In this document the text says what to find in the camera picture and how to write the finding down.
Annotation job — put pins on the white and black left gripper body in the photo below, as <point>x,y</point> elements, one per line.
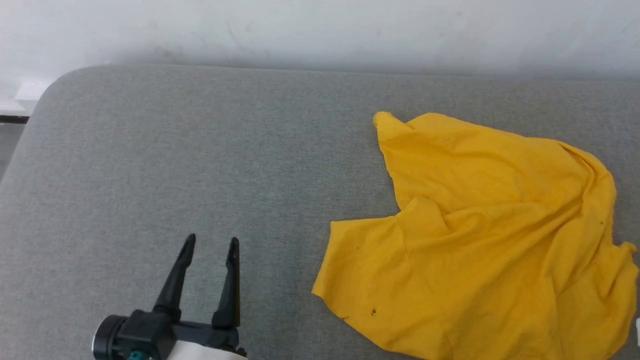
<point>210,350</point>

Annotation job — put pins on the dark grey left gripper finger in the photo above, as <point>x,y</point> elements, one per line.
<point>230,300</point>
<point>172,290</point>

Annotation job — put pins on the yellow t-shirt with animal print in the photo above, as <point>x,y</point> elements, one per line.
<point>475,225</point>

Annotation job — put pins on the light grey fabric sofa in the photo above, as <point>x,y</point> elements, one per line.
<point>200,150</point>

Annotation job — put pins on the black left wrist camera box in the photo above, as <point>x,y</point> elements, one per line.
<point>145,330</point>

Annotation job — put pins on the small white box by wall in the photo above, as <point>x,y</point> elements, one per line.
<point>32,91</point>

